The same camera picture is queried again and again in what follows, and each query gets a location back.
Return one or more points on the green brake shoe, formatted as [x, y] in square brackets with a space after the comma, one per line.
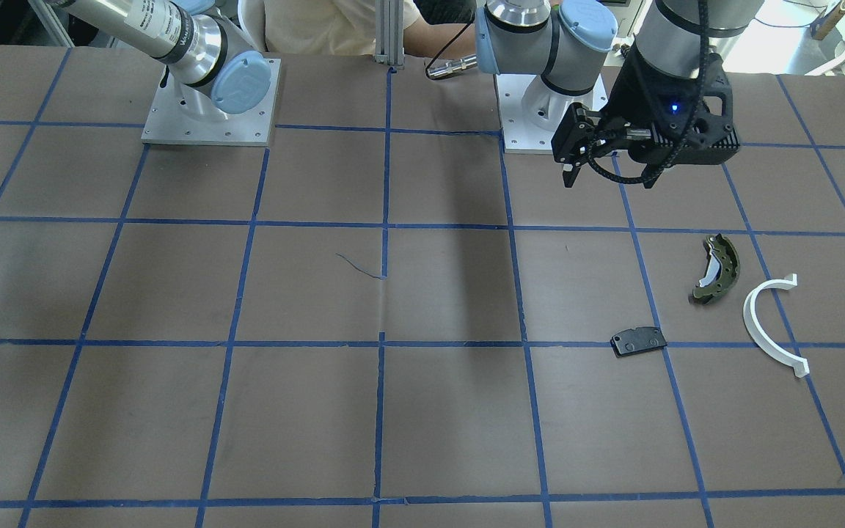
[722, 270]

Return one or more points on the black brake pad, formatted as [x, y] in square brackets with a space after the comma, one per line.
[630, 342]

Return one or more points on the person in beige shirt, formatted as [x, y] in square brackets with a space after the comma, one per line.
[348, 28]

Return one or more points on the aluminium frame post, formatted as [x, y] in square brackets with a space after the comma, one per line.
[389, 34]

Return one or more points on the white curved plastic bracket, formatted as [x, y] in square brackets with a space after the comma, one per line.
[756, 331]

